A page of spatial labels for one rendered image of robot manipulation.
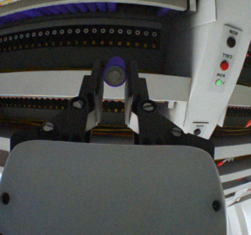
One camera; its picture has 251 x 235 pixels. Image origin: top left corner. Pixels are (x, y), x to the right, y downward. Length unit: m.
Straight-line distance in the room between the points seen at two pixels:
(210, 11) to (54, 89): 0.28
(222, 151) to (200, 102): 0.24
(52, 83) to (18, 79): 0.08
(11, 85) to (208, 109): 0.39
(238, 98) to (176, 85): 0.15
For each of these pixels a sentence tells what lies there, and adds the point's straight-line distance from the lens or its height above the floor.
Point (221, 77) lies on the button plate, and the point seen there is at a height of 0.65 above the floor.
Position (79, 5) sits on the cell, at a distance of 0.32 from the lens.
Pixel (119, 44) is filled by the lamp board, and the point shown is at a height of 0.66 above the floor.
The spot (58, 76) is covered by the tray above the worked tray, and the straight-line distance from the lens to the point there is 0.28.
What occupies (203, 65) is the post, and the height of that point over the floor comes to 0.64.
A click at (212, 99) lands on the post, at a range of 0.32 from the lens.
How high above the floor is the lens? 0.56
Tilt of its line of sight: 38 degrees up
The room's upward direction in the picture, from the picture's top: 175 degrees counter-clockwise
